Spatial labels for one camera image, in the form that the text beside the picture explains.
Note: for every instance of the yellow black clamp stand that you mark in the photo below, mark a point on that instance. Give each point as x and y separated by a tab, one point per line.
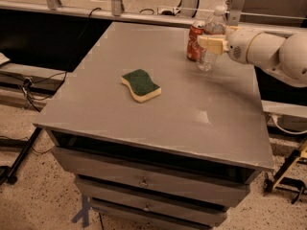
280	178

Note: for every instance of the grey drawer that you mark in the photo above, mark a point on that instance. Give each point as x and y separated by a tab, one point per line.
202	188
148	219
149	205

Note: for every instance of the black stand leg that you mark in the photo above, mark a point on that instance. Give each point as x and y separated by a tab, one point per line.
8	173

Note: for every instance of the top grey drawer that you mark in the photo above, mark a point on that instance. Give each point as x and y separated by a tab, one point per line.
202	188

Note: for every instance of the grey drawer cabinet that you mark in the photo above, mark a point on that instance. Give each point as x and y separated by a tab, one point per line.
203	124

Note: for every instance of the white power strip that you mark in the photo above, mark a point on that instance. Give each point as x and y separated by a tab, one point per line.
172	11

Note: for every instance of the green and yellow sponge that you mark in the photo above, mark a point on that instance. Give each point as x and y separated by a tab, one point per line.
140	85

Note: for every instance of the red coke can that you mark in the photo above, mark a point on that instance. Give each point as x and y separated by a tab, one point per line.
194	50

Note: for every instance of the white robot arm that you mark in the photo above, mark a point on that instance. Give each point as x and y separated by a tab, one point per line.
282	57

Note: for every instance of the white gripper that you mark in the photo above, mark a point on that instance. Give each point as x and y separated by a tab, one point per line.
237	45

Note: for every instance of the clear plastic water bottle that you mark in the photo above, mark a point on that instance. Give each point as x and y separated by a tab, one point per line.
215	24

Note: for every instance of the bottom grey drawer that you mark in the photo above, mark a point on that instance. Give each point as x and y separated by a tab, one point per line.
148	219

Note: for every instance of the middle grey drawer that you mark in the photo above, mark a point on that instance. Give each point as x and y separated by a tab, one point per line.
149	205

